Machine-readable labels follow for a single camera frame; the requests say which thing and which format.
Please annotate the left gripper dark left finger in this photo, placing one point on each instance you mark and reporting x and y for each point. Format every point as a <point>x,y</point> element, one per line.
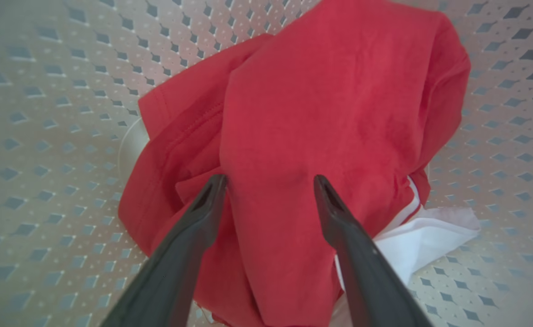
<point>171,272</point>

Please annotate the white garment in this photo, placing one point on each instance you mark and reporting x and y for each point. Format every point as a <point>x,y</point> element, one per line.
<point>430,236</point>

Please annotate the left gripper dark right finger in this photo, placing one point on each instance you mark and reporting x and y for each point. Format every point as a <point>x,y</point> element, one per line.
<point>371,281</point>

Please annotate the cream perforated plastic laundry basket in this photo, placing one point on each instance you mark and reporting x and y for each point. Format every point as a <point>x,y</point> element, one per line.
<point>44,136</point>

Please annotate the red garment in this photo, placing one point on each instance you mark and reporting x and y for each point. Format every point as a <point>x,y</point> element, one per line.
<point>303,113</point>

